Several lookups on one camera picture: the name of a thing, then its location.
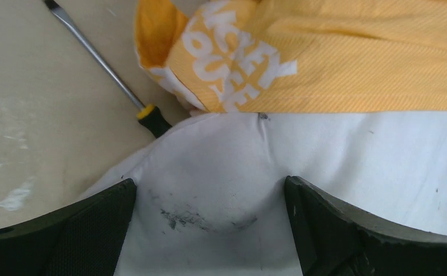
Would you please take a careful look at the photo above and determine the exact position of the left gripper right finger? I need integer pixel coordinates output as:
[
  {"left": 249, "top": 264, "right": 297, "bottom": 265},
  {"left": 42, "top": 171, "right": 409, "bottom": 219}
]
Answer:
[{"left": 284, "top": 176, "right": 447, "bottom": 275}]

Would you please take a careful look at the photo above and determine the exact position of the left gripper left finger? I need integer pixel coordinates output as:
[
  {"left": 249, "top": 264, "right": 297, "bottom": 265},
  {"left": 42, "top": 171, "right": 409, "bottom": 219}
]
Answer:
[{"left": 0, "top": 179, "right": 137, "bottom": 275}]

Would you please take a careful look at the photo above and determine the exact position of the white pillow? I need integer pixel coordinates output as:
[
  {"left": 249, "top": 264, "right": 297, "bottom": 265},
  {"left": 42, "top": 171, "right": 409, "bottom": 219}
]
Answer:
[{"left": 81, "top": 112, "right": 447, "bottom": 275}]

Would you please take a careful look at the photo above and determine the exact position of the orange Mickey Mouse pillowcase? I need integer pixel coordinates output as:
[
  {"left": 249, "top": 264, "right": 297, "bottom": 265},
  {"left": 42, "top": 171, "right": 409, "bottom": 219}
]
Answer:
[{"left": 134, "top": 1, "right": 447, "bottom": 113}]

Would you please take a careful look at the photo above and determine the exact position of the yellow black screwdriver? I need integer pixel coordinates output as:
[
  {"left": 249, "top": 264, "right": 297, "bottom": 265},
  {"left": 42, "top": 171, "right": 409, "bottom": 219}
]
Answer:
[{"left": 42, "top": 0, "right": 173, "bottom": 139}]

